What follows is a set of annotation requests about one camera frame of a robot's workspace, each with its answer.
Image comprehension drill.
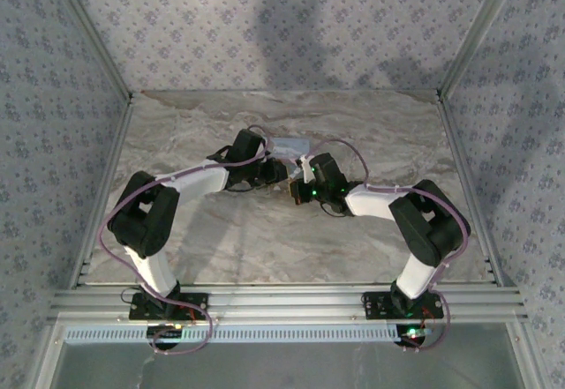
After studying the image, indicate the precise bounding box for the black controller board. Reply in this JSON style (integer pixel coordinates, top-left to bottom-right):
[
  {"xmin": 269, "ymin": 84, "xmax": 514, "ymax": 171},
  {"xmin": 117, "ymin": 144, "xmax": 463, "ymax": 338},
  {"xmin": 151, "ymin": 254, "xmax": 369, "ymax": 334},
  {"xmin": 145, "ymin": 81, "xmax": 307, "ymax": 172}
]
[
  {"xmin": 395, "ymin": 324, "xmax": 433, "ymax": 349},
  {"xmin": 147, "ymin": 324, "xmax": 185, "ymax": 349}
]

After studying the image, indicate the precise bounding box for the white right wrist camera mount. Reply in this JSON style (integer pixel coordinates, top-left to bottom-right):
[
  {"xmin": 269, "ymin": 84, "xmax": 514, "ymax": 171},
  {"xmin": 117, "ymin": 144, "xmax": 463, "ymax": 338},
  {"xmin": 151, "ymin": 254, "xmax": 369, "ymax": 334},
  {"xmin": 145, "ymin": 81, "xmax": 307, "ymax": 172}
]
[{"xmin": 297, "ymin": 154, "xmax": 316, "ymax": 183}]

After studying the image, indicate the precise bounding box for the aluminium mounting rail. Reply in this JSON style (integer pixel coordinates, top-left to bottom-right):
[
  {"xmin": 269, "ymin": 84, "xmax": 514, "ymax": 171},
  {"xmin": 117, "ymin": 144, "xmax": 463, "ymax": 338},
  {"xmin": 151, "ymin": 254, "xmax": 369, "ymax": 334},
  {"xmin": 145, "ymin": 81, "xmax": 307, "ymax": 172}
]
[{"xmin": 49, "ymin": 286, "xmax": 530, "ymax": 325}]

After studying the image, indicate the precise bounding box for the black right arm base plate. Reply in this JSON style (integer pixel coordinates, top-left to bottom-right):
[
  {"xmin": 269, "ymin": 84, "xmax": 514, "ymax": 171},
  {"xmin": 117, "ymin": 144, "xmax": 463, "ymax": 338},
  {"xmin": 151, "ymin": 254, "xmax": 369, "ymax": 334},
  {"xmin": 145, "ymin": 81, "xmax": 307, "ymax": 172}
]
[{"xmin": 363, "ymin": 290, "xmax": 445, "ymax": 320}]

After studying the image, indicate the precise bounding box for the grey slotted cable duct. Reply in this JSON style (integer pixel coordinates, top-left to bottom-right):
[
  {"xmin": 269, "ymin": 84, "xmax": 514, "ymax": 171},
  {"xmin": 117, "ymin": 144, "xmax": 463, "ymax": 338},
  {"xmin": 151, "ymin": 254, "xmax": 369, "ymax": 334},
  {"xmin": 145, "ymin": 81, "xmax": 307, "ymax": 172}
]
[{"xmin": 64, "ymin": 324, "xmax": 501, "ymax": 345}]

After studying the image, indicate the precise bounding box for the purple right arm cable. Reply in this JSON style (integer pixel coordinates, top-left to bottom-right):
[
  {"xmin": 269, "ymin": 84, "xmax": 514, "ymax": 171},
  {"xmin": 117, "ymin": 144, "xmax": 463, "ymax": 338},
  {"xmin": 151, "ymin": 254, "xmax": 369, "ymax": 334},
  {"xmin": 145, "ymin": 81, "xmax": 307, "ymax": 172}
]
[{"xmin": 303, "ymin": 137, "xmax": 472, "ymax": 355}]

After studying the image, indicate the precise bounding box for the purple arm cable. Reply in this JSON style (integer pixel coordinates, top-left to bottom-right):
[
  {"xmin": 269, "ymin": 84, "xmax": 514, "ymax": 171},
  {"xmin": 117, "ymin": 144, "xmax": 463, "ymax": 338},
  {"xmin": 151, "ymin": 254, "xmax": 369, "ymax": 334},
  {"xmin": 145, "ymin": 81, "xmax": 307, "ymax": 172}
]
[
  {"xmin": 97, "ymin": 123, "xmax": 271, "ymax": 357},
  {"xmin": 303, "ymin": 137, "xmax": 472, "ymax": 355}
]

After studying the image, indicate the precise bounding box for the aluminium table side rail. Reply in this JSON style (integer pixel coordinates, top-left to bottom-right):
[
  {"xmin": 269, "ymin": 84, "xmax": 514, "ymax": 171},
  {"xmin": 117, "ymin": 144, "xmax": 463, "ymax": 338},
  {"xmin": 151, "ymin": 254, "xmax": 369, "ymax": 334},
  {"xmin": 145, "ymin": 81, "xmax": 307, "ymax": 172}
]
[
  {"xmin": 69, "ymin": 93, "xmax": 135, "ymax": 289},
  {"xmin": 435, "ymin": 90, "xmax": 514, "ymax": 289}
]

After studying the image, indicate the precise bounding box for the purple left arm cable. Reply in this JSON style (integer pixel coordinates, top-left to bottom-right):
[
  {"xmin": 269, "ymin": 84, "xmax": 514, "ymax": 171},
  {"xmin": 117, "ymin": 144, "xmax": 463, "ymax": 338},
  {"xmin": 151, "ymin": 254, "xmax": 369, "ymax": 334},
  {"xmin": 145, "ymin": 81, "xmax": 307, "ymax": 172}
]
[{"xmin": 97, "ymin": 123, "xmax": 271, "ymax": 357}]

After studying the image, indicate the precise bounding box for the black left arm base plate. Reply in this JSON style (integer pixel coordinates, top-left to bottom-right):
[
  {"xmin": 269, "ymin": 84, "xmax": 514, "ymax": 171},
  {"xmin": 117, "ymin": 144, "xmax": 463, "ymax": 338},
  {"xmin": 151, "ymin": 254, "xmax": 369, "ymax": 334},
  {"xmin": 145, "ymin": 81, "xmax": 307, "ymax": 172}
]
[{"xmin": 128, "ymin": 290, "xmax": 210, "ymax": 322}]

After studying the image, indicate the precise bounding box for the aluminium frame corner post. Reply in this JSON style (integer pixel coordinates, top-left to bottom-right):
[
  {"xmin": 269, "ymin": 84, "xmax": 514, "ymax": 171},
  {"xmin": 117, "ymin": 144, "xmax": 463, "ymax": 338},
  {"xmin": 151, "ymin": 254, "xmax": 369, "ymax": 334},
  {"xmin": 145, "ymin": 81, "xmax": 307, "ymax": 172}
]
[
  {"xmin": 51, "ymin": 0, "xmax": 135, "ymax": 101},
  {"xmin": 438, "ymin": 0, "xmax": 527, "ymax": 101}
]

